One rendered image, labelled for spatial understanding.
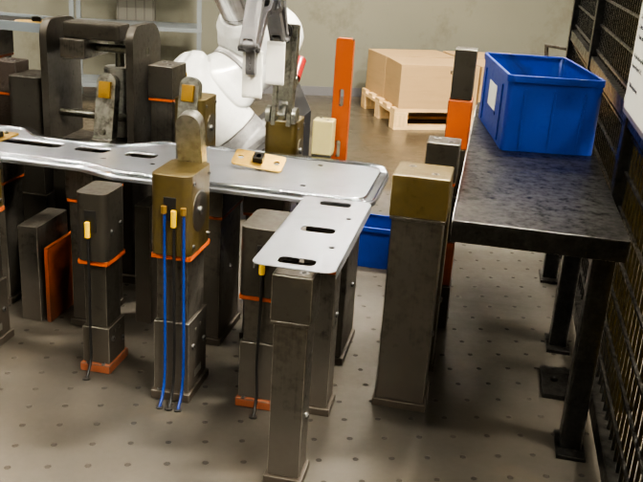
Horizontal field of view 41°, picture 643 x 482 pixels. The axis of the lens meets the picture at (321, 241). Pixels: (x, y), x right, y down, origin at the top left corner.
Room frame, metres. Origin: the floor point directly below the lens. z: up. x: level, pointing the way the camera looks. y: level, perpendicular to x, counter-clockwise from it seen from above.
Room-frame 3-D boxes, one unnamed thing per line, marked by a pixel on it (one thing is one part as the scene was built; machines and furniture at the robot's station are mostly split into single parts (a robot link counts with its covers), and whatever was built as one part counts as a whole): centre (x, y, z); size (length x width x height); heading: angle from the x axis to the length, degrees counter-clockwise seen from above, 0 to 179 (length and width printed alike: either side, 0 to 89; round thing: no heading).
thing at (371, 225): (1.75, -0.13, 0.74); 0.11 x 0.10 x 0.09; 79
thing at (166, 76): (1.60, 0.31, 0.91); 0.07 x 0.05 x 0.42; 169
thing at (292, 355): (0.94, 0.03, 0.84); 0.05 x 0.05 x 0.29; 79
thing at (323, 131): (1.45, 0.01, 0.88); 0.04 x 0.04 x 0.37; 79
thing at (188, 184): (1.14, 0.20, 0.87); 0.12 x 0.07 x 0.35; 169
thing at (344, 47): (1.48, -0.02, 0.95); 0.03 x 0.01 x 0.50; 79
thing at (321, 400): (1.12, -0.01, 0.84); 0.05 x 0.05 x 0.29; 79
